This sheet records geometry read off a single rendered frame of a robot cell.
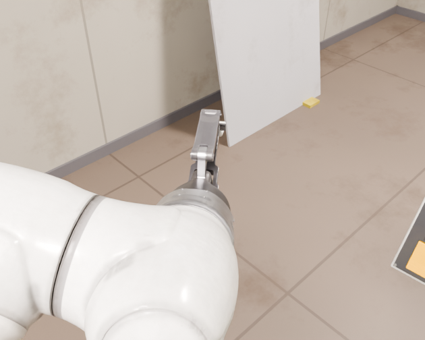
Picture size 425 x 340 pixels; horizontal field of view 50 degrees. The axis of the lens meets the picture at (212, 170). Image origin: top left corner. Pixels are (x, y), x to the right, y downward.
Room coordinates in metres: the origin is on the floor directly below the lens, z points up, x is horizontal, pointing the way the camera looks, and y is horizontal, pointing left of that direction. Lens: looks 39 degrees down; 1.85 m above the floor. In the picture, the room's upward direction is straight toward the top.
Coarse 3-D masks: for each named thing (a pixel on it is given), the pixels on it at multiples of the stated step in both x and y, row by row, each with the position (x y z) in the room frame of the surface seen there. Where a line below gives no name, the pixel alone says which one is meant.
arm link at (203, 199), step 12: (180, 192) 0.34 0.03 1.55; (192, 192) 0.34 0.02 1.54; (204, 192) 0.34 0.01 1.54; (168, 204) 0.31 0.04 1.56; (180, 204) 0.30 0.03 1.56; (192, 204) 0.31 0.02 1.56; (204, 204) 0.31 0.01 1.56; (216, 204) 0.32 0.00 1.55; (216, 216) 0.30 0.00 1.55; (228, 216) 0.32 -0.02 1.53; (228, 228) 0.30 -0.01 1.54
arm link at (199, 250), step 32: (96, 224) 0.23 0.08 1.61; (128, 224) 0.24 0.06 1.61; (160, 224) 0.24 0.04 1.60; (192, 224) 0.25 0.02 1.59; (64, 256) 0.21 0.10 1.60; (96, 256) 0.21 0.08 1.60; (128, 256) 0.21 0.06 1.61; (160, 256) 0.20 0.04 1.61; (192, 256) 0.21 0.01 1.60; (224, 256) 0.23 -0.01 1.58; (64, 288) 0.20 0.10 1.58; (96, 288) 0.19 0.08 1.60; (128, 288) 0.18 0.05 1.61; (160, 288) 0.18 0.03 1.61; (192, 288) 0.18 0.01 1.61; (224, 288) 0.20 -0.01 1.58; (96, 320) 0.16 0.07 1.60; (128, 320) 0.16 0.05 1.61; (160, 320) 0.16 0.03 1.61; (192, 320) 0.16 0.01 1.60; (224, 320) 0.18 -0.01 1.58
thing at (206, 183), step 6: (192, 174) 0.41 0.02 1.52; (210, 174) 0.41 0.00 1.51; (192, 180) 0.39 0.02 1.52; (198, 180) 0.39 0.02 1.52; (204, 180) 0.39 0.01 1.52; (210, 180) 0.40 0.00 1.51; (180, 186) 0.38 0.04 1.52; (186, 186) 0.37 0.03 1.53; (192, 186) 0.37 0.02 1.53; (198, 186) 0.37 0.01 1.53; (204, 186) 0.37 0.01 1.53; (210, 186) 0.38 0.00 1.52; (216, 192) 0.37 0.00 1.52; (222, 192) 0.38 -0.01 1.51; (222, 198) 0.36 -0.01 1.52; (228, 204) 0.37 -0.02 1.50
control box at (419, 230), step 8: (424, 200) 0.79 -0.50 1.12; (424, 208) 0.78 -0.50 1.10; (416, 216) 0.77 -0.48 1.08; (424, 216) 0.77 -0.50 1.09; (416, 224) 0.76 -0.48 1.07; (424, 224) 0.75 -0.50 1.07; (408, 232) 0.76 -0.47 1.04; (416, 232) 0.75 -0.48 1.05; (424, 232) 0.74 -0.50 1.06; (408, 240) 0.74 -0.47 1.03; (416, 240) 0.74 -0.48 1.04; (424, 240) 0.73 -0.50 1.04; (400, 248) 0.74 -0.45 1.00; (408, 248) 0.73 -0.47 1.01; (400, 256) 0.73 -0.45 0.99; (408, 256) 0.72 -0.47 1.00; (392, 264) 0.72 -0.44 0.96; (400, 264) 0.72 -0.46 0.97; (408, 272) 0.70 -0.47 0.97; (416, 280) 0.68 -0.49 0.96; (424, 280) 0.67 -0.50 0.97
